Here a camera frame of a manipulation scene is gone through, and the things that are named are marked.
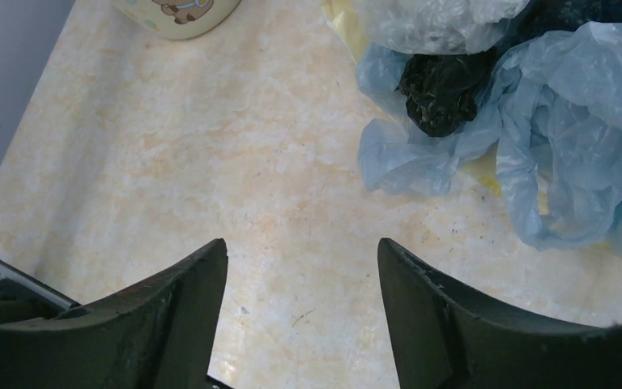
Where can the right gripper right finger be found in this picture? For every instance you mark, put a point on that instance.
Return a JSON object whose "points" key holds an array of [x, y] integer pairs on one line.
{"points": [[446, 334]]}

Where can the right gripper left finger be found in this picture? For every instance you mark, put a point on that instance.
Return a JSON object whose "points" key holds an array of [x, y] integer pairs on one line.
{"points": [[156, 333]]}

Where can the beige round trash bin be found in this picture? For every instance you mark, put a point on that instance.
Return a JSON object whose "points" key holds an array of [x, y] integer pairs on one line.
{"points": [[177, 19]]}

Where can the small blue bag piece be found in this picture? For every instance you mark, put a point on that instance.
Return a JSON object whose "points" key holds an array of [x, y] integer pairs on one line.
{"points": [[394, 154]]}

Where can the blue plastic bag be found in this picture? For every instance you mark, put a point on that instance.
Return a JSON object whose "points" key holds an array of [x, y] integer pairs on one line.
{"points": [[559, 158]]}

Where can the large translucent plastic bag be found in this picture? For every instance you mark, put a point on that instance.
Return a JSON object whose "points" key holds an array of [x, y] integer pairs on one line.
{"points": [[537, 19]]}

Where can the white clear plastic bag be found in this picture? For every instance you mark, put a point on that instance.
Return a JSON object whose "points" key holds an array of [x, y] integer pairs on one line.
{"points": [[438, 27]]}

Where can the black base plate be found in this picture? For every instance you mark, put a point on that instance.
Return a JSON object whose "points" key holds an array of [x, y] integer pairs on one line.
{"points": [[23, 297]]}

